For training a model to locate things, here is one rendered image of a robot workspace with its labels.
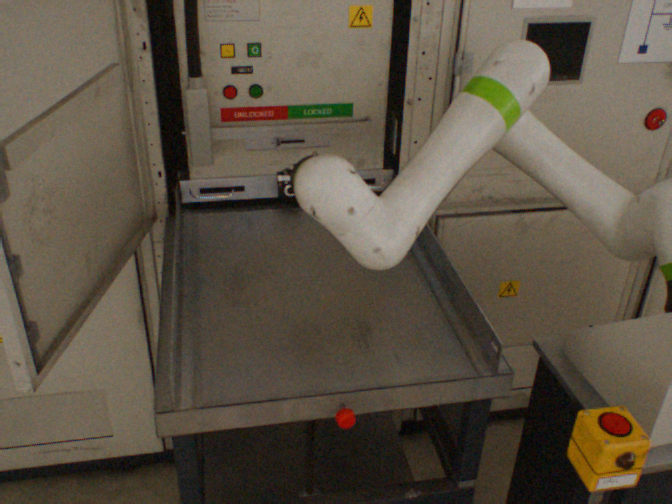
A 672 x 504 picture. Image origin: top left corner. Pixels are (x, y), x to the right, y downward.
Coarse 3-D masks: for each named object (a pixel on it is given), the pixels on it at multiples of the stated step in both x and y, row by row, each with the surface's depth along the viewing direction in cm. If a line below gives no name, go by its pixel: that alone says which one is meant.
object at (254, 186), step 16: (240, 176) 168; (256, 176) 169; (272, 176) 169; (368, 176) 174; (384, 176) 175; (208, 192) 168; (224, 192) 169; (240, 192) 170; (256, 192) 170; (272, 192) 171
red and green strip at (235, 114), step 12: (228, 108) 159; (240, 108) 160; (252, 108) 160; (264, 108) 161; (276, 108) 161; (288, 108) 162; (300, 108) 162; (312, 108) 163; (324, 108) 164; (336, 108) 164; (348, 108) 165; (228, 120) 161; (240, 120) 161; (252, 120) 162
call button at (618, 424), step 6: (606, 414) 103; (612, 414) 103; (606, 420) 101; (612, 420) 102; (618, 420) 102; (624, 420) 102; (606, 426) 101; (612, 426) 100; (618, 426) 100; (624, 426) 100; (618, 432) 100; (624, 432) 100
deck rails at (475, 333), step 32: (192, 224) 162; (192, 256) 149; (416, 256) 152; (192, 288) 139; (448, 288) 140; (192, 320) 129; (448, 320) 132; (480, 320) 124; (192, 352) 121; (480, 352) 123; (192, 384) 114
